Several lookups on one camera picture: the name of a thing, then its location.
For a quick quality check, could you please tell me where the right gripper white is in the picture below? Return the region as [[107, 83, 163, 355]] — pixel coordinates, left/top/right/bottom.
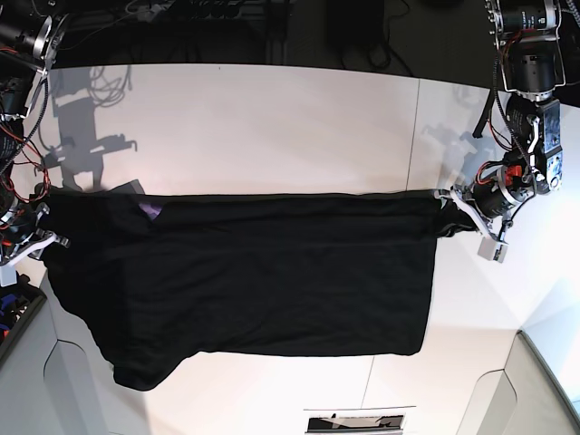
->
[[0, 203, 72, 287]]

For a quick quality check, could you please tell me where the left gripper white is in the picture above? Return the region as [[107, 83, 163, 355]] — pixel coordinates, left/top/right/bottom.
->
[[432, 169, 538, 265]]

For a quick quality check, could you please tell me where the black t-shirt with graphic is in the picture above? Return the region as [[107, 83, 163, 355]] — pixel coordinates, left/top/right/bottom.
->
[[40, 180, 475, 392]]

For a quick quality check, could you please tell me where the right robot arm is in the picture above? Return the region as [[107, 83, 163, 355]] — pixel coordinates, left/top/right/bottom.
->
[[1, 1, 68, 287]]

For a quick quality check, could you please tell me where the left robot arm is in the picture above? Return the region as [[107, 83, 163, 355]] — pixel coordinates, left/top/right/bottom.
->
[[435, 1, 566, 262]]

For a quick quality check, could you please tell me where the grey bin with colourful clothes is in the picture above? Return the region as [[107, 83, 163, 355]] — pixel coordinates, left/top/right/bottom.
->
[[0, 274, 47, 365]]

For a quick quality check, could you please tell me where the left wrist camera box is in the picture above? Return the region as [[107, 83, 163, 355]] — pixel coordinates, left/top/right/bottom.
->
[[478, 237, 508, 263]]

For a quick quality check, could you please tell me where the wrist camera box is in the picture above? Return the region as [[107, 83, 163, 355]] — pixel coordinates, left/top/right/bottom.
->
[[478, 237, 508, 263], [0, 265, 18, 287]]

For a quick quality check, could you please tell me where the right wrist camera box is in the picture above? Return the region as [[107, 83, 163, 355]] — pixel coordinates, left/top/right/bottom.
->
[[0, 265, 18, 287]]

